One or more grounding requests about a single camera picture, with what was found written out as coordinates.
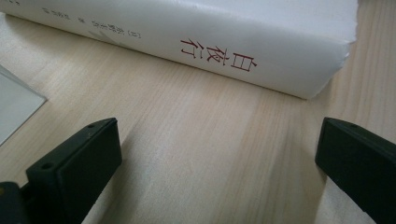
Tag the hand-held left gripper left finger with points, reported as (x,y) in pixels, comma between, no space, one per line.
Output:
(74,174)

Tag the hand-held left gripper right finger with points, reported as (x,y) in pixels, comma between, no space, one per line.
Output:
(361,168)

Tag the grey extendable metal book rack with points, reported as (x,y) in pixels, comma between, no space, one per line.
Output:
(15,105)

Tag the thick white book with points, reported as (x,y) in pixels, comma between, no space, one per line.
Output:
(218,34)

